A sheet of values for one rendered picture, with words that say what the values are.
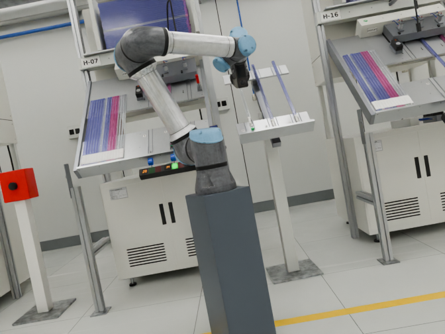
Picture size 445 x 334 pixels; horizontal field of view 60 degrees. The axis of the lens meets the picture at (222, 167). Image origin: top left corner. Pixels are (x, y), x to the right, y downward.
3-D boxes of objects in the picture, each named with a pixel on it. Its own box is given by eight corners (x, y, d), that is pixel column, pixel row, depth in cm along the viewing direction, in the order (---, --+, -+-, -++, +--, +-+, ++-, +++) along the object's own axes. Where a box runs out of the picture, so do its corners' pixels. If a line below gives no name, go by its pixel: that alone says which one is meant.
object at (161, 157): (213, 154, 191) (210, 144, 185) (82, 177, 192) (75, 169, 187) (212, 152, 192) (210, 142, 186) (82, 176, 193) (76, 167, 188)
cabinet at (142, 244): (240, 269, 221) (220, 162, 218) (120, 290, 223) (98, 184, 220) (238, 241, 286) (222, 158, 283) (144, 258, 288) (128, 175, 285)
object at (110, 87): (206, 103, 215) (204, 95, 211) (89, 124, 217) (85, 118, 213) (200, 67, 237) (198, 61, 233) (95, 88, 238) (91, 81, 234)
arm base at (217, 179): (244, 186, 138) (239, 159, 137) (205, 195, 131) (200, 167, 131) (225, 186, 151) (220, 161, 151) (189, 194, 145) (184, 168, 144)
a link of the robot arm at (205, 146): (203, 166, 133) (196, 127, 132) (188, 167, 144) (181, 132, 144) (233, 160, 138) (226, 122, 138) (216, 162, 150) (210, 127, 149)
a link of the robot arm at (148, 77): (197, 170, 145) (113, 37, 132) (182, 171, 158) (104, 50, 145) (220, 153, 150) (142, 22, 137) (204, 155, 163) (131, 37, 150)
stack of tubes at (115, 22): (191, 32, 228) (183, -13, 227) (106, 49, 229) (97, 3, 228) (193, 38, 241) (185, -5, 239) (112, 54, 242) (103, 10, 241)
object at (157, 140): (212, 148, 190) (211, 144, 187) (80, 173, 191) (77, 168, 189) (208, 122, 202) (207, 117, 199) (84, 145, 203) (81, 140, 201)
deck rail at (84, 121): (82, 177, 192) (77, 169, 188) (78, 178, 192) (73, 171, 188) (95, 88, 238) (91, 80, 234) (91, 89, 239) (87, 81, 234)
